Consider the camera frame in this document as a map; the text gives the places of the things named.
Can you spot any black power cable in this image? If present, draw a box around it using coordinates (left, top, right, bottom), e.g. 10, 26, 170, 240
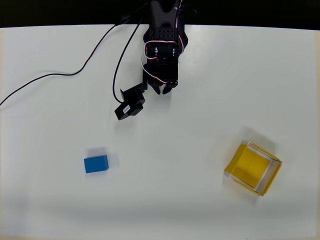
179, 3, 198, 16

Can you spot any black camera cable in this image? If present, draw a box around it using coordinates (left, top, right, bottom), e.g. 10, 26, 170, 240
0, 2, 150, 107

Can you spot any blue cube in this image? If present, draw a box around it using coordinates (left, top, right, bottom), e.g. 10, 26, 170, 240
83, 154, 110, 174

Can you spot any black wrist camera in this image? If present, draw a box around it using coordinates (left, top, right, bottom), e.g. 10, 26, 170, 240
114, 81, 149, 122

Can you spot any yellow paper box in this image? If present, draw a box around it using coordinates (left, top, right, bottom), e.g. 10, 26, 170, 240
223, 140, 283, 198

